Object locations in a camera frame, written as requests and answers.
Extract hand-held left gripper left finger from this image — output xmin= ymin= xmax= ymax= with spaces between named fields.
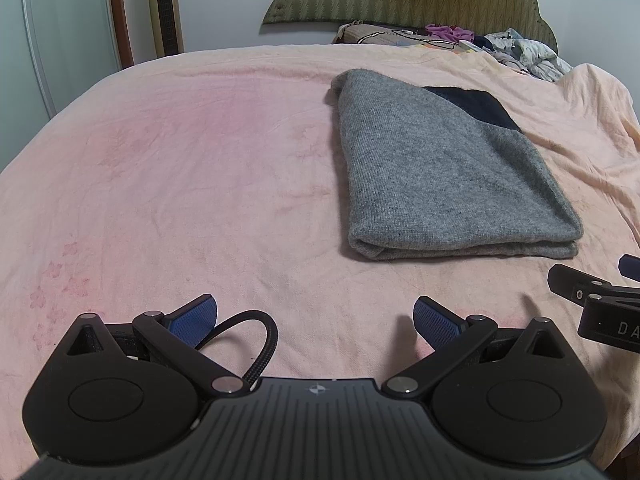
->
xmin=64 ymin=294 xmax=247 ymax=402

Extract black braided cable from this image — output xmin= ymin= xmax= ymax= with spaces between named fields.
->
xmin=197 ymin=310 xmax=279 ymax=387

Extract purple cloth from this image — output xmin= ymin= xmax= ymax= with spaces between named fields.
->
xmin=425 ymin=23 xmax=476 ymax=42

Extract pink blanket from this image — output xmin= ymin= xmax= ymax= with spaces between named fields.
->
xmin=0 ymin=42 xmax=640 ymax=476

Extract gold tower fan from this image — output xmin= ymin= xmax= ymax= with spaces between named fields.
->
xmin=145 ymin=0 xmax=184 ymax=59

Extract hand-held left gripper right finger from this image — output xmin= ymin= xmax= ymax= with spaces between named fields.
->
xmin=381 ymin=296 xmax=566 ymax=402

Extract grey sweater with navy sleeves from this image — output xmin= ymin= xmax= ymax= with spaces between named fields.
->
xmin=325 ymin=69 xmax=585 ymax=262

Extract brown wooden door frame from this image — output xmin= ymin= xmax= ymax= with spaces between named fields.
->
xmin=106 ymin=0 xmax=135 ymax=69

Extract flower-print glass wardrobe door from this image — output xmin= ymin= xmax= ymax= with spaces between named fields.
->
xmin=0 ymin=0 xmax=121 ymax=171

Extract brown patterned pillow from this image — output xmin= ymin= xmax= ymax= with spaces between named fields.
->
xmin=332 ymin=22 xmax=426 ymax=46

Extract white patterned clothes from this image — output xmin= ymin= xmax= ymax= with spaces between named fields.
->
xmin=485 ymin=29 xmax=574 ymax=84

